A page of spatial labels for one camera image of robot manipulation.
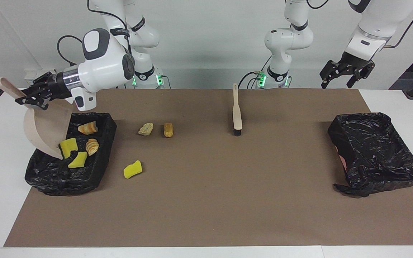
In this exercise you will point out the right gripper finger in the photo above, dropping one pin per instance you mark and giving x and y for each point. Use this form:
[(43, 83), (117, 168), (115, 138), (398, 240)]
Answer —
[(34, 100), (38, 84)]

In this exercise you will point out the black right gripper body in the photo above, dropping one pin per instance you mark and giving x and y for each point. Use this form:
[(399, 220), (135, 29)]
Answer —
[(57, 87)]

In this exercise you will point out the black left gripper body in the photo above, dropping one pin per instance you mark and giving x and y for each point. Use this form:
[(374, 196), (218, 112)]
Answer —
[(357, 64)]

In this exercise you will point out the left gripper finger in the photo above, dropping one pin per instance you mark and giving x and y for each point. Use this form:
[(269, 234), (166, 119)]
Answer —
[(362, 73), (330, 70)]

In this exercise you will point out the beige plastic dustpan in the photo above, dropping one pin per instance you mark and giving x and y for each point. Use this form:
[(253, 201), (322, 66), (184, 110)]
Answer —
[(45, 125)]

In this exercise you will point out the striped orange croissant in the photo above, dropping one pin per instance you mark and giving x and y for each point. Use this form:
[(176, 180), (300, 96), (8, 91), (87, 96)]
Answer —
[(87, 128)]

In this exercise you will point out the yellow sponge piece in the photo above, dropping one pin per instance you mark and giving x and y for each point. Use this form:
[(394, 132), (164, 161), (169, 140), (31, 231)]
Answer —
[(68, 146), (132, 170), (78, 160)]

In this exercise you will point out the pale pastry chunk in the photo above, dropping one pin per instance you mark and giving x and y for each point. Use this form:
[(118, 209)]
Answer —
[(92, 147), (146, 129)]

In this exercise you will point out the beige hand brush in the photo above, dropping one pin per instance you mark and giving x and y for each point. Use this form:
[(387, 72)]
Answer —
[(237, 114)]

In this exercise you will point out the brown bread roll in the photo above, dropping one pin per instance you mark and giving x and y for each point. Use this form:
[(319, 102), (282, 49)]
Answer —
[(168, 130)]

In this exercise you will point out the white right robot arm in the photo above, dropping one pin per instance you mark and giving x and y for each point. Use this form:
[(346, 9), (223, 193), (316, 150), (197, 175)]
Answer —
[(102, 64)]

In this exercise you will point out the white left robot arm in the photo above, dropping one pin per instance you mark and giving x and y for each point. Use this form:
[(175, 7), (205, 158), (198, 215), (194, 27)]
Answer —
[(289, 39)]

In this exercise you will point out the black bag lined bin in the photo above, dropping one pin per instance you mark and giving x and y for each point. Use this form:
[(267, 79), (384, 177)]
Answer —
[(375, 150), (95, 172)]

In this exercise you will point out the brown table mat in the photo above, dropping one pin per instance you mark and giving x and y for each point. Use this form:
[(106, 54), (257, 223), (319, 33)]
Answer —
[(192, 222)]

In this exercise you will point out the white wall socket box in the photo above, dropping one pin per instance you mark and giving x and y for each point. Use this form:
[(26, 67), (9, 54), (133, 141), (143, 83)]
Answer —
[(29, 77)]

